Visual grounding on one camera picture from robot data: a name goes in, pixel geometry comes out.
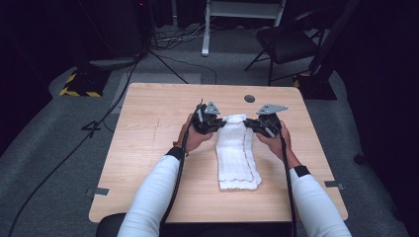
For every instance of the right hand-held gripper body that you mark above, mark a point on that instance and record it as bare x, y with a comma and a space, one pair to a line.
270, 121

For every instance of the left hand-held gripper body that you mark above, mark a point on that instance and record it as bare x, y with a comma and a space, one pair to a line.
206, 120

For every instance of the white towel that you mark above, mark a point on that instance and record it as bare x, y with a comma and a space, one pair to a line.
237, 154

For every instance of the person's left hand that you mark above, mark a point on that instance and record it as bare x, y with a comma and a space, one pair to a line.
194, 138

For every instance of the person's right hand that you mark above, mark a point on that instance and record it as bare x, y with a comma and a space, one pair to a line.
278, 146

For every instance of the dark round table grommet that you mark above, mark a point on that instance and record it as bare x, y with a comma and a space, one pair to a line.
249, 98

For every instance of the black folding chair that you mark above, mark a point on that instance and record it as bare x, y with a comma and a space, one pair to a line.
286, 42

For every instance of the grey tape piece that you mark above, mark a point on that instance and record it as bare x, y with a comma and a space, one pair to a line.
333, 184
99, 191

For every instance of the small black floor object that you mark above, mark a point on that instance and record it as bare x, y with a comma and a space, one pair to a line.
359, 159

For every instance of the person's dark clothed legs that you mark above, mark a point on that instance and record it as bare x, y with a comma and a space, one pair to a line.
224, 230

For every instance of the black equipment cabinet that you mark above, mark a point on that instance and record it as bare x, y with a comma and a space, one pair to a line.
122, 29

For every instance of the black yellow striped stand base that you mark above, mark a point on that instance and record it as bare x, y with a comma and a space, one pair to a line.
84, 84

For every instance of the black stand with post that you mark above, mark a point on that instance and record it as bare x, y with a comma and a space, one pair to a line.
324, 65

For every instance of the white desk frame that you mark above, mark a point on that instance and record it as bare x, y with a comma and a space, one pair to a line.
210, 19

